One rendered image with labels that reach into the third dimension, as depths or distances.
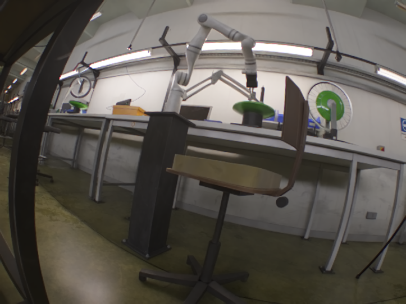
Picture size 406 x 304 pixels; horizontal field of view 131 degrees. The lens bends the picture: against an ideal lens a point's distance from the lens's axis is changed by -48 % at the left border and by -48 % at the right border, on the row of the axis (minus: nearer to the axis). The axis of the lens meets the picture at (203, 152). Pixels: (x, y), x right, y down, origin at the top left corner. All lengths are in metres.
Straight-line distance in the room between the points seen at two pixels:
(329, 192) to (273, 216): 0.74
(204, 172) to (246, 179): 0.14
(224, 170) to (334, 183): 1.91
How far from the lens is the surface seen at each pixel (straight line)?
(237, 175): 0.50
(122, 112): 1.85
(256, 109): 1.20
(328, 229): 2.37
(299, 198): 2.18
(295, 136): 0.55
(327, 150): 1.31
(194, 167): 0.58
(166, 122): 1.01
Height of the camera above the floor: 0.59
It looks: 5 degrees up
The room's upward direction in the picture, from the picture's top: 11 degrees clockwise
